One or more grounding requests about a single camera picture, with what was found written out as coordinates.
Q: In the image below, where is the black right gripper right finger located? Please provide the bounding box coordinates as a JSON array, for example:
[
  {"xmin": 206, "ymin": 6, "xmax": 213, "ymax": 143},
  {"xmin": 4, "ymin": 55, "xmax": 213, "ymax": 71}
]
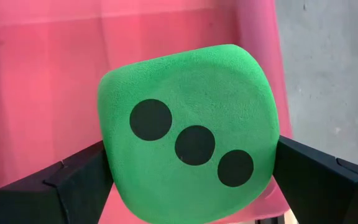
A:
[{"xmin": 272, "ymin": 134, "xmax": 358, "ymax": 224}]

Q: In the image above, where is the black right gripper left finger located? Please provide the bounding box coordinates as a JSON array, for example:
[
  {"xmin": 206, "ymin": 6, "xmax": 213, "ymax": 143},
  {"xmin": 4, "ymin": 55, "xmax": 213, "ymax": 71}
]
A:
[{"xmin": 0, "ymin": 139, "xmax": 115, "ymax": 224}]

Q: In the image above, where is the green foam die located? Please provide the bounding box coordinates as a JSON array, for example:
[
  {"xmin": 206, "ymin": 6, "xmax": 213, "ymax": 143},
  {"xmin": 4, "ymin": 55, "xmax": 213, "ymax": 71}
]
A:
[{"xmin": 97, "ymin": 44, "xmax": 281, "ymax": 224}]

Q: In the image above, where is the pink plastic bin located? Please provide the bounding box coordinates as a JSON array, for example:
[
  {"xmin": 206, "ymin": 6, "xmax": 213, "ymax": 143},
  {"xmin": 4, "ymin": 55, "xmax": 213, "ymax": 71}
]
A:
[{"xmin": 0, "ymin": 0, "xmax": 293, "ymax": 224}]

